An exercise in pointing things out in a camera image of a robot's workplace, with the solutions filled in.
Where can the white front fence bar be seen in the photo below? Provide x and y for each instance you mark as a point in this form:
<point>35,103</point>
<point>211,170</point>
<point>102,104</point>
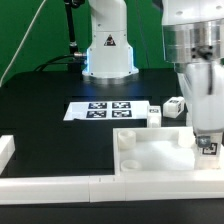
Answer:
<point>127,187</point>

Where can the white square tabletop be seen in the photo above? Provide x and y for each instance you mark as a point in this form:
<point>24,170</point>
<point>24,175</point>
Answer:
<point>155,149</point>

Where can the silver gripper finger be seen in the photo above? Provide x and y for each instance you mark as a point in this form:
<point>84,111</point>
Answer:
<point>203,141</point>

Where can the white left fence piece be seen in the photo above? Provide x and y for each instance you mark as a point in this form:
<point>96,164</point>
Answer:
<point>7,148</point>

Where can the white marker sheet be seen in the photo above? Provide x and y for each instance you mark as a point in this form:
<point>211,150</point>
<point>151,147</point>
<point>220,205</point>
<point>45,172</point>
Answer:
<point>106,110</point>

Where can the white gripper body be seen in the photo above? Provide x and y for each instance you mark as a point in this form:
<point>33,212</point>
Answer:
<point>202,86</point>

